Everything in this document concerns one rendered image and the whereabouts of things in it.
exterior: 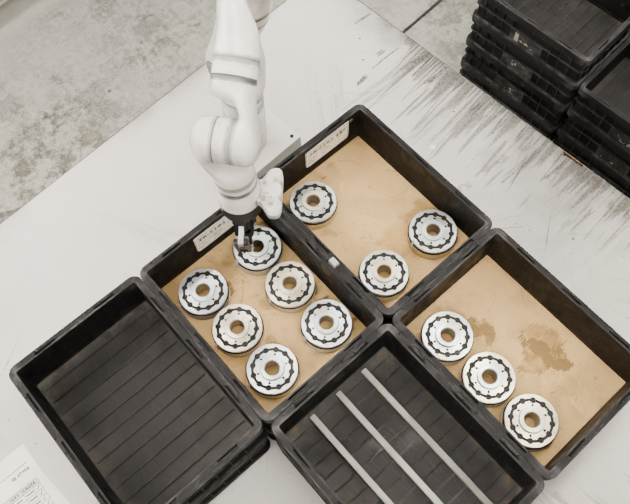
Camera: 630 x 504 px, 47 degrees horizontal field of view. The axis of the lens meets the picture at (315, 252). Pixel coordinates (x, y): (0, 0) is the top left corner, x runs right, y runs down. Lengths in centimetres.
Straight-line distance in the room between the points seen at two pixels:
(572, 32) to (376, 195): 103
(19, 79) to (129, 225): 139
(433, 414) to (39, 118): 197
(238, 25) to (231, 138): 16
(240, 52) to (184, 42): 191
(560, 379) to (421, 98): 80
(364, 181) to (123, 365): 64
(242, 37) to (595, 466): 110
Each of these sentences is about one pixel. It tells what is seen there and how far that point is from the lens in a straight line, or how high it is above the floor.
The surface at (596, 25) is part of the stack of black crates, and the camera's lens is 245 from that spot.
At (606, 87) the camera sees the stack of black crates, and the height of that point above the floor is 38.
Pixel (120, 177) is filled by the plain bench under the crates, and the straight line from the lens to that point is 184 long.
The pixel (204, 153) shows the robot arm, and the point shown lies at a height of 133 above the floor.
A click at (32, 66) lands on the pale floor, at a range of 307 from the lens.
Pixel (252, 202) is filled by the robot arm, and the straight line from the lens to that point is 121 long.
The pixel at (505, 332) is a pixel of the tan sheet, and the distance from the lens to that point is 151.
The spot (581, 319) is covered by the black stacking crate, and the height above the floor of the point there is 90.
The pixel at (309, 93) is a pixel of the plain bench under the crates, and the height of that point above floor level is 70.
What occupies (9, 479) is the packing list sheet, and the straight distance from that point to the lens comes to 168.
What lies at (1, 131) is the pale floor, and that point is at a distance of 294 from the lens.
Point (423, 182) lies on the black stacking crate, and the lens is 157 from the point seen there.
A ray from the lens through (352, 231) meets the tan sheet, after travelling 156.
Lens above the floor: 223
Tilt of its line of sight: 66 degrees down
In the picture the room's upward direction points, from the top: 3 degrees counter-clockwise
